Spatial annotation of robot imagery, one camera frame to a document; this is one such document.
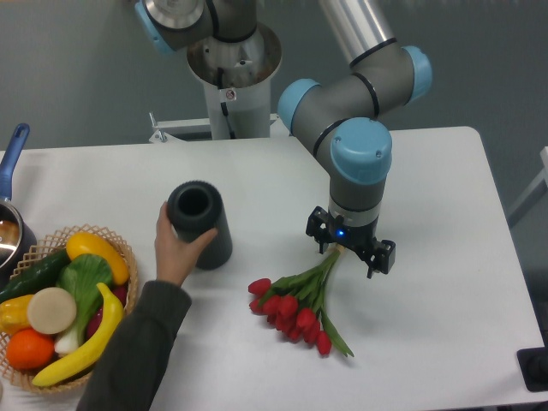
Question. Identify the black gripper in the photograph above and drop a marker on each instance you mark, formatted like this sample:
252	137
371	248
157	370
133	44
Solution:
325	230

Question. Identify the red tulip bouquet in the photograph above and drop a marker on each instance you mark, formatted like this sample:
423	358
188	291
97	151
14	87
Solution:
296	306

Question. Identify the black cylindrical vase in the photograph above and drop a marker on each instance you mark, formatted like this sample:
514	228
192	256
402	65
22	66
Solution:
194	208

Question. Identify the dark grey sleeved forearm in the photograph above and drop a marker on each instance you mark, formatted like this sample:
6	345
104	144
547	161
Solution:
131	368

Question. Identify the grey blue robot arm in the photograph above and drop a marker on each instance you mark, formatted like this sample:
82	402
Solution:
337	124

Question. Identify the person's bare hand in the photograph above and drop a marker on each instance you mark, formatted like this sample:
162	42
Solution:
176	259

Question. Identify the black device at table edge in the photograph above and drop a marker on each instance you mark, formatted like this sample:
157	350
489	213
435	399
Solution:
533	365

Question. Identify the red fruit in basket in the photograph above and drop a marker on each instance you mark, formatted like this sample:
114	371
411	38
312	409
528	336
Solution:
120	292

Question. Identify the yellow banana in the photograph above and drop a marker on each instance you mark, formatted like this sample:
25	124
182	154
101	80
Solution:
89	352

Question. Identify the green bok choy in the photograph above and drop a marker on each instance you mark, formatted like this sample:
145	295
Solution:
80	279

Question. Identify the woven wicker basket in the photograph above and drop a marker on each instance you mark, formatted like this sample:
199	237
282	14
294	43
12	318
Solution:
48	245

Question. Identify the beige round disc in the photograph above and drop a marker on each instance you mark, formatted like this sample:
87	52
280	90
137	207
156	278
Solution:
51	311

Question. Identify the green cucumber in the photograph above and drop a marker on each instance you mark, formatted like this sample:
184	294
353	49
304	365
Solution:
43	274

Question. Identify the orange fruit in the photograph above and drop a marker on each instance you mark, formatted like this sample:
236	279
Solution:
29	349

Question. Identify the yellow bell pepper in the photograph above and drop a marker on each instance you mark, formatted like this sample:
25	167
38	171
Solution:
14	314

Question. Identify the white frame at right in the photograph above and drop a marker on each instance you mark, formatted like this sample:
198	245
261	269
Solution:
531	194

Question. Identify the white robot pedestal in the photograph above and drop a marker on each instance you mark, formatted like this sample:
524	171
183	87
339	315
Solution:
236	78

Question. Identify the white metal bracket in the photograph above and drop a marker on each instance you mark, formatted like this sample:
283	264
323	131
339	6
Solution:
167	131

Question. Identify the blue handled saucepan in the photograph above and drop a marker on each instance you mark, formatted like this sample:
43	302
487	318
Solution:
16	236

